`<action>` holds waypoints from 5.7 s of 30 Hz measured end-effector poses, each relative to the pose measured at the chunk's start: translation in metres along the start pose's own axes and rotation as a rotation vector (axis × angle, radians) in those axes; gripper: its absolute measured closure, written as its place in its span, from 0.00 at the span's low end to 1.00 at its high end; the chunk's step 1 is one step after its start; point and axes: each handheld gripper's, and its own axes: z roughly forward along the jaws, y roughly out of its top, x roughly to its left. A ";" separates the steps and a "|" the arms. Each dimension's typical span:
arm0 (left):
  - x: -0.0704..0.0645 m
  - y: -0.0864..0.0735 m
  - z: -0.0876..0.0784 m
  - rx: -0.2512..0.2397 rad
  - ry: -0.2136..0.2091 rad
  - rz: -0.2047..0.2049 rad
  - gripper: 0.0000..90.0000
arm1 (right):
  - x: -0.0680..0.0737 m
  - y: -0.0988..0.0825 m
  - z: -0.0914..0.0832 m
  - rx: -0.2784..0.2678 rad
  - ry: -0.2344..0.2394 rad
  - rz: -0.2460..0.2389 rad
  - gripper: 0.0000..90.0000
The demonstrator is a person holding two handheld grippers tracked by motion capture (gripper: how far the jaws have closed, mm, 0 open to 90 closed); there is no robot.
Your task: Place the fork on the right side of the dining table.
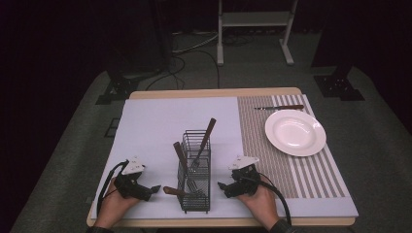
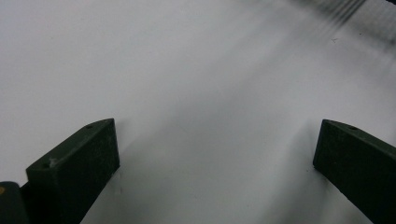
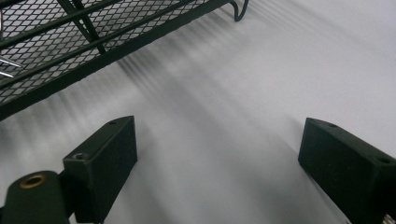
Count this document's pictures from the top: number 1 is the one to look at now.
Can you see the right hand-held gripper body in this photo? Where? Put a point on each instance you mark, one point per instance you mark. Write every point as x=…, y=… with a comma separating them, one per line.
x=243, y=184

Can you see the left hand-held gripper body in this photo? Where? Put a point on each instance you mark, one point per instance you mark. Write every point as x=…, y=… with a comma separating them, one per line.
x=131, y=186

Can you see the person's right hand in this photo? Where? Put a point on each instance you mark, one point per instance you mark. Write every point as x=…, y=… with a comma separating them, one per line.
x=259, y=204

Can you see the person's left hand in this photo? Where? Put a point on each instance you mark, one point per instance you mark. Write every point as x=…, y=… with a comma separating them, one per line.
x=113, y=207

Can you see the striped placemat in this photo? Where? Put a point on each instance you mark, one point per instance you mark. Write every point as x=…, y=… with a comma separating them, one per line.
x=259, y=129

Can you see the white table sheet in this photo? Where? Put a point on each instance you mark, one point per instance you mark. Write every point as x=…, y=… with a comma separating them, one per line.
x=152, y=129

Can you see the dark floor socket plate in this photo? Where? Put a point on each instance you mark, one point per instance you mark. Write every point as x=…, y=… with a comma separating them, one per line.
x=112, y=127

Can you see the white round plate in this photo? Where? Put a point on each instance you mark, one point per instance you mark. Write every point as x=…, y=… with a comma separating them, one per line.
x=294, y=132

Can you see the black stand base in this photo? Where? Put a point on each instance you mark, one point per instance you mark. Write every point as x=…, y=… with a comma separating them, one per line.
x=118, y=92
x=338, y=87

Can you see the white metal stand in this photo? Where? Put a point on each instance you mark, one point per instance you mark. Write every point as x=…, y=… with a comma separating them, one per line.
x=256, y=18

